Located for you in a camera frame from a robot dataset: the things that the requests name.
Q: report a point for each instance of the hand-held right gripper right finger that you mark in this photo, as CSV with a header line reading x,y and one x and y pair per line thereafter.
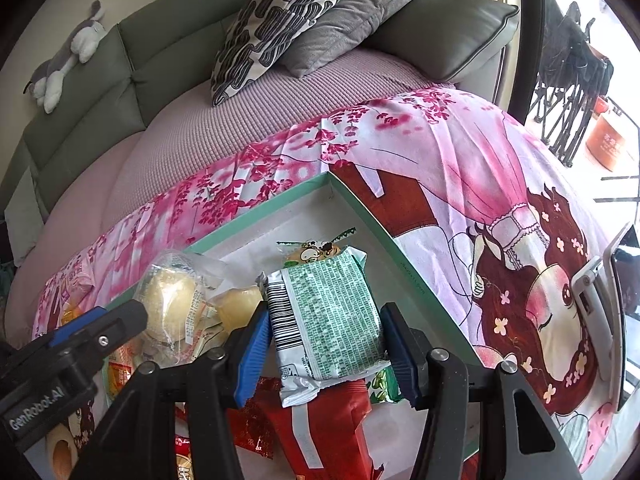
x,y
400,355

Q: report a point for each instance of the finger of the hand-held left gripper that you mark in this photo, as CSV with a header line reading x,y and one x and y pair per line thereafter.
x,y
80,327

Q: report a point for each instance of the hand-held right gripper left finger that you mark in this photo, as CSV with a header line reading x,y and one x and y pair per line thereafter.
x,y
250,355

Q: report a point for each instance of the round bun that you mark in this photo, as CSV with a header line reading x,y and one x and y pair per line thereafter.
x,y
170,295
235,307

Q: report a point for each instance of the green white text snack packet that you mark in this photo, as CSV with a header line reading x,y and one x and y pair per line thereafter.
x,y
330,320

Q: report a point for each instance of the large red snack packet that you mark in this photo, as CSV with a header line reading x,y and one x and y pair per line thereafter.
x,y
325,435

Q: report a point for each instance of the green cartoon snack packet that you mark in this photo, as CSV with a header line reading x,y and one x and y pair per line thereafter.
x,y
305,255

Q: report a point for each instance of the white box with green rim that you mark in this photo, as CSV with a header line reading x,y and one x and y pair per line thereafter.
x,y
300,210

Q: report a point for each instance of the small green snack packet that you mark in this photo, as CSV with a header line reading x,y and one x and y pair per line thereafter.
x,y
382,385

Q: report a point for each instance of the red hexagon pattern packet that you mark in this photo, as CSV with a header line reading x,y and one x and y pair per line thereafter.
x,y
250,430

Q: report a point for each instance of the light grey pillow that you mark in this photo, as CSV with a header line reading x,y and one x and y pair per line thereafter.
x,y
22,230

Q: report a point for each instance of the pink printed blanket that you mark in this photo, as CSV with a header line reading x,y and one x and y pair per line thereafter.
x,y
475,170

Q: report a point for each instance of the white tablet stand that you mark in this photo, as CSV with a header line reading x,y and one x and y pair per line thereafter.
x,y
595,285

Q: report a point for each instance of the dark screen tablet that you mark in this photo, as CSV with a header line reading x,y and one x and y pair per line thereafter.
x,y
627,320

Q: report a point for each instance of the grey white plush toy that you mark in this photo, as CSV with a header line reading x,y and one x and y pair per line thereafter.
x,y
75,45

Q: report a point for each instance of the orange bucket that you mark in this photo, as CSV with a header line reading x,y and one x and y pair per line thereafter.
x,y
607,140

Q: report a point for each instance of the black white patterned pillow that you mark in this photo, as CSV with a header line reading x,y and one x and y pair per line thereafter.
x,y
270,25

